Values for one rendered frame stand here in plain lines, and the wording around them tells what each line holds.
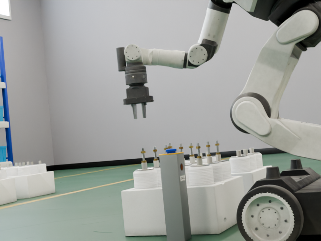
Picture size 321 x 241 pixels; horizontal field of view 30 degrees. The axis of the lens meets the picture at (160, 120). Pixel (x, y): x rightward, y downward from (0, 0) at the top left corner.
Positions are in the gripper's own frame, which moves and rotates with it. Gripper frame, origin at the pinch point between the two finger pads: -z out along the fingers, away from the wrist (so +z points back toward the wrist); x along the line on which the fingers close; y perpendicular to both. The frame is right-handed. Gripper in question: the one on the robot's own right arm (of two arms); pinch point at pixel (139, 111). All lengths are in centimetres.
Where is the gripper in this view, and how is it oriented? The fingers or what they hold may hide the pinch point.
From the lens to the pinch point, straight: 241.4
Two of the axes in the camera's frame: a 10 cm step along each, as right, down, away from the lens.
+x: -9.6, 1.0, 2.6
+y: -2.6, 0.0, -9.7
